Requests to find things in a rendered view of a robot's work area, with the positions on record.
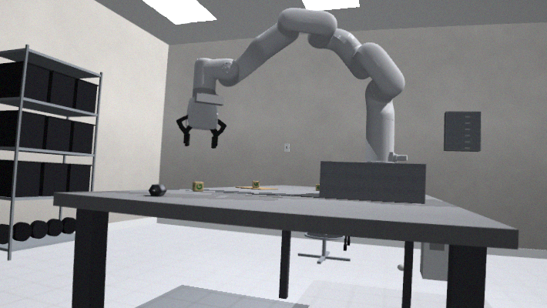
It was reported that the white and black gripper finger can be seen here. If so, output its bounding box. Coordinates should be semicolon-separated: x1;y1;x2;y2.
210;119;227;149
176;115;192;146

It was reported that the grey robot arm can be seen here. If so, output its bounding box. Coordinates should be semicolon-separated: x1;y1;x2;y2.
193;8;408;163

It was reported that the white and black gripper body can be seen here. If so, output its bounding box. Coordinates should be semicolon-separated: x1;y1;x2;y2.
186;96;218;130

